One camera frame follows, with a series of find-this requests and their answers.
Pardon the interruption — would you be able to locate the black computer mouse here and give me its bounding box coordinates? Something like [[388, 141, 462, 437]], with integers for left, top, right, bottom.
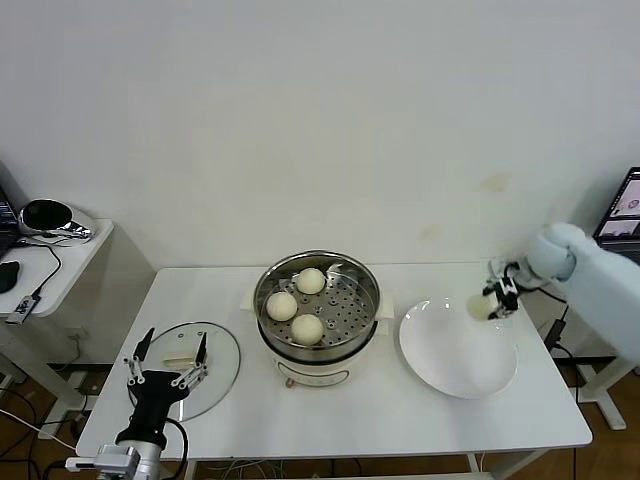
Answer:
[[0, 259, 24, 295]]

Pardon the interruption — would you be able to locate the round glass lid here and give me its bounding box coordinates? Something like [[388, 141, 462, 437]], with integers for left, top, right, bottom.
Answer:
[[128, 321, 243, 424]]

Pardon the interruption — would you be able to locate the thin black headset cable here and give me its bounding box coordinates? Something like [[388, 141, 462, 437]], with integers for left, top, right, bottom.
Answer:
[[14, 238, 64, 301]]

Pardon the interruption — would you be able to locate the white electric cooker base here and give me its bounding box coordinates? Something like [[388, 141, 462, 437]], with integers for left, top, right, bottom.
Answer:
[[241, 292, 396, 390]]

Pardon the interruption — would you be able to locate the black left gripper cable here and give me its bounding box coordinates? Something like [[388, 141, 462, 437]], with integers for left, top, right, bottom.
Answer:
[[164, 419, 190, 480]]

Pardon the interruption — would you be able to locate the laptop with bright screen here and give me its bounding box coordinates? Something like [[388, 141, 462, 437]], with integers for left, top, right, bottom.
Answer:
[[593, 167, 640, 261]]

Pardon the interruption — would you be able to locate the black cable with adapter block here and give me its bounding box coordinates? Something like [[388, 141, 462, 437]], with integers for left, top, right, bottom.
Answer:
[[547, 302, 581, 361]]

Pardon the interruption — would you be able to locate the white floor cable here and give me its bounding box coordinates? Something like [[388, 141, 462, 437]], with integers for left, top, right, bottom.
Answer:
[[0, 407, 77, 454]]

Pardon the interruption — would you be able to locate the black grey USB hub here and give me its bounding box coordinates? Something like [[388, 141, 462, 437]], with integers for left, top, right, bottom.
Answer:
[[5, 293, 43, 326]]

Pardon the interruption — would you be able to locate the white steamed baozi bun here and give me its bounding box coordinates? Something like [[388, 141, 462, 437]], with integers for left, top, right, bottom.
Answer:
[[266, 291, 300, 322], [297, 268, 327, 295], [465, 293, 501, 322], [290, 313, 325, 346]]

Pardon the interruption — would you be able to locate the white side table with headset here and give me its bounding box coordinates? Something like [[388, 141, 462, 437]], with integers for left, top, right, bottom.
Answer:
[[0, 218, 157, 441]]

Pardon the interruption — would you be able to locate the perforated steel steamer basket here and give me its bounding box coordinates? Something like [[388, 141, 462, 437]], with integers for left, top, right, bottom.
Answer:
[[253, 249, 381, 362]]

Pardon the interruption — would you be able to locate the large white table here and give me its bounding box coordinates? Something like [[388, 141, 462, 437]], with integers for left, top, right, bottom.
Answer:
[[76, 262, 595, 480]]

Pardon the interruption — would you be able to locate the white side table with label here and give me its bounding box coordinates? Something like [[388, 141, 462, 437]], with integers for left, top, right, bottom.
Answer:
[[509, 234, 640, 432]]

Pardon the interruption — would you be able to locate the round white plate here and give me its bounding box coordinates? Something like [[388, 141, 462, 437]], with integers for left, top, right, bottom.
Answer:
[[398, 298, 520, 400]]

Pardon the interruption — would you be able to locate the shiny silver black headset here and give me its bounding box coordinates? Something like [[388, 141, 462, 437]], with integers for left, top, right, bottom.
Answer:
[[18, 198, 96, 244]]

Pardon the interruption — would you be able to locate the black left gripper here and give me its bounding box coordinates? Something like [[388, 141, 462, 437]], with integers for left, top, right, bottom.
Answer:
[[115, 327, 209, 446]]

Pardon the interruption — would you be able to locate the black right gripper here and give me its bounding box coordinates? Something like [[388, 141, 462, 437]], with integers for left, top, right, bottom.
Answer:
[[481, 259, 527, 322]]

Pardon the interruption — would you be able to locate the laptop with grey lid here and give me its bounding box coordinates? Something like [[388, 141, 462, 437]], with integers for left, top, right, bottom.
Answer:
[[0, 158, 25, 261]]

